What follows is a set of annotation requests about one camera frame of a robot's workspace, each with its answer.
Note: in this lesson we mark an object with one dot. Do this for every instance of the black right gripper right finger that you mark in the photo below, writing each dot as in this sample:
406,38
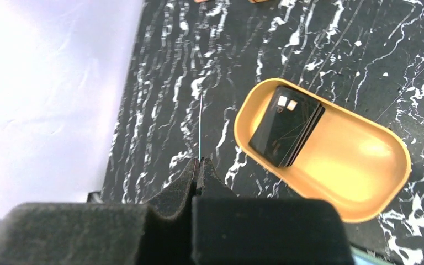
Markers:
228,229

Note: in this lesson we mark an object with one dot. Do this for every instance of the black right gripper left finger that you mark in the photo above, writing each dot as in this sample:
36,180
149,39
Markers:
155,232

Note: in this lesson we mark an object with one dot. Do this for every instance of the mint green card holder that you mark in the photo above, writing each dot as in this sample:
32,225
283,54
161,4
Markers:
368,258

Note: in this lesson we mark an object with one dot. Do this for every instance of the orange oval tray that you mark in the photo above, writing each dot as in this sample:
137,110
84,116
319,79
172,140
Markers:
354,163

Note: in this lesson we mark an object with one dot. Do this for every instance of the black credit card stack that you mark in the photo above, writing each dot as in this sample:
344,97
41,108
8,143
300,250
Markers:
287,123

